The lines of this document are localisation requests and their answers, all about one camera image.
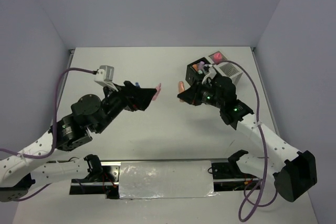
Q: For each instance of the orange translucent highlighter pen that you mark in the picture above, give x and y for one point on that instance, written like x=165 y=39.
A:
x=181 y=87

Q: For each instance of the black organizer container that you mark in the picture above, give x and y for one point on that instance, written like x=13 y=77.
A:
x=192 y=74

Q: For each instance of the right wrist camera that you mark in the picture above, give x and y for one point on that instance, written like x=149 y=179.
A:
x=209 y=73

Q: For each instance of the white organizer container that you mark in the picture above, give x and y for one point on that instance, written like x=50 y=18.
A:
x=226 y=69

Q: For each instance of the purple highlighter pen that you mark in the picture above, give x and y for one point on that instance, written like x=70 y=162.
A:
x=201 y=65

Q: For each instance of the pink highlighter pen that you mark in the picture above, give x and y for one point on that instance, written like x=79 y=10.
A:
x=158 y=90

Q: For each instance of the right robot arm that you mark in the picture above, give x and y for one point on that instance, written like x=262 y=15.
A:
x=292 y=171

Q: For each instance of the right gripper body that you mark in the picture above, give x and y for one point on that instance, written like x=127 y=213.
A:
x=206 y=94

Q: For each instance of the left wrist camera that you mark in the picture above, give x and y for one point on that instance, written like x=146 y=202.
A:
x=104 y=77

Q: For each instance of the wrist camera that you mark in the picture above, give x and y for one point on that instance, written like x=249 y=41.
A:
x=209 y=73
x=104 y=77

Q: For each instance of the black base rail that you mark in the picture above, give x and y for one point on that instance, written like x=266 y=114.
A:
x=108 y=184

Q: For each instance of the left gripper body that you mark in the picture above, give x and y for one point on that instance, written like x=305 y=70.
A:
x=117 y=99

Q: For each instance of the orange frosted marker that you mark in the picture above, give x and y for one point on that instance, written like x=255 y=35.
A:
x=195 y=67

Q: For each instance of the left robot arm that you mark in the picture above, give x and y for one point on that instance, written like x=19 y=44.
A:
x=35 y=167

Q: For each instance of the pink capped colourful tube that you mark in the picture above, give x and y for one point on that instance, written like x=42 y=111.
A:
x=217 y=57

